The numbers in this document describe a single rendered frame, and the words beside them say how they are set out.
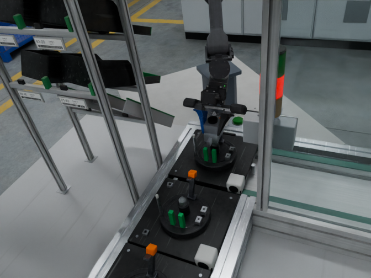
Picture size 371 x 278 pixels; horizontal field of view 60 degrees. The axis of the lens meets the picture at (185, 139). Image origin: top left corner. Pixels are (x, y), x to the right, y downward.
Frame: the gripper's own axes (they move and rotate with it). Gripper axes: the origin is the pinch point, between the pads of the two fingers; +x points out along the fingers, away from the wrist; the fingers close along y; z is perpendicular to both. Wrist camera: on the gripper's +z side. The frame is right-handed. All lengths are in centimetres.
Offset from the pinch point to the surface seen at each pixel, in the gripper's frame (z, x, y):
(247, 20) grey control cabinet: -291, -121, -65
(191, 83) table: -64, -18, -34
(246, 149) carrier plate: -13.9, 7.1, 8.8
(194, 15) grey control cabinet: -290, -126, -134
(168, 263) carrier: 22.4, 35.2, 1.1
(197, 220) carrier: 15.2, 25.2, 4.7
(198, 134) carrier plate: -16.5, 5.1, -9.6
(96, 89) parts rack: 29.7, -4.7, -20.6
